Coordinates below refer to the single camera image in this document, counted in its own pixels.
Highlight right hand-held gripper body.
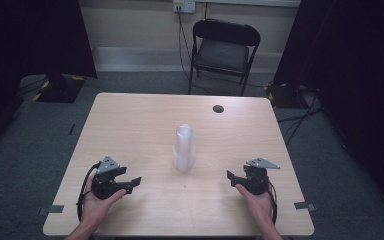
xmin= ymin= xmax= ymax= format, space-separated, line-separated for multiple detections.
xmin=243 ymin=157 xmax=280 ymax=196

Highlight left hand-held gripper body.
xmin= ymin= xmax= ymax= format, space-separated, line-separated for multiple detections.
xmin=91 ymin=155 xmax=125 ymax=200

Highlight stack of clear plastic cups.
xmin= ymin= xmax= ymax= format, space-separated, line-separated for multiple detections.
xmin=172 ymin=123 xmax=196 ymax=174

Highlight person's left hand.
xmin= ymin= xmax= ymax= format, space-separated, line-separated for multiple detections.
xmin=79 ymin=173 xmax=127 ymax=227

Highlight person's right hand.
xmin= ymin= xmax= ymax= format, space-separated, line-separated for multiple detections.
xmin=235 ymin=184 xmax=274 ymax=225

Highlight grey tape strip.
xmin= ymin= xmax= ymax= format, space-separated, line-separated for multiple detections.
xmin=38 ymin=204 xmax=65 ymax=216
xmin=293 ymin=201 xmax=317 ymax=212

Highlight black stand base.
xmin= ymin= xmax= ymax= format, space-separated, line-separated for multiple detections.
xmin=35 ymin=73 xmax=86 ymax=104
xmin=265 ymin=83 xmax=302 ymax=110

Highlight black folding chair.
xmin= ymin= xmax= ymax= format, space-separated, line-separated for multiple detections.
xmin=187 ymin=18 xmax=262 ymax=97

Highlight black curtain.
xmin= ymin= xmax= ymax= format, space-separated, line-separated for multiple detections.
xmin=0 ymin=0 xmax=98 ymax=158
xmin=273 ymin=0 xmax=384 ymax=223

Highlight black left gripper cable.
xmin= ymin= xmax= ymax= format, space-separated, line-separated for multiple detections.
xmin=76 ymin=161 xmax=102 ymax=223

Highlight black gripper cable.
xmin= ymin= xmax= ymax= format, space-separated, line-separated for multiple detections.
xmin=266 ymin=181 xmax=279 ymax=225
xmin=76 ymin=161 xmax=102 ymax=223

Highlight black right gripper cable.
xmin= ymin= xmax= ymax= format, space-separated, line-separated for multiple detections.
xmin=266 ymin=181 xmax=279 ymax=225

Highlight black floor cables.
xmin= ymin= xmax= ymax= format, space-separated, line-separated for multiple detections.
xmin=276 ymin=87 xmax=324 ymax=148

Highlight black wall socket cable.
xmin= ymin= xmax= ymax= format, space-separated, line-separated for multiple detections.
xmin=177 ymin=11 xmax=194 ymax=81

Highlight white wall cable duct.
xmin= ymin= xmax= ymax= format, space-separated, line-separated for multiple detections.
xmin=194 ymin=0 xmax=302 ymax=9

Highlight white wall socket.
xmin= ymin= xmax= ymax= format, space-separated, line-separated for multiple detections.
xmin=173 ymin=0 xmax=197 ymax=15

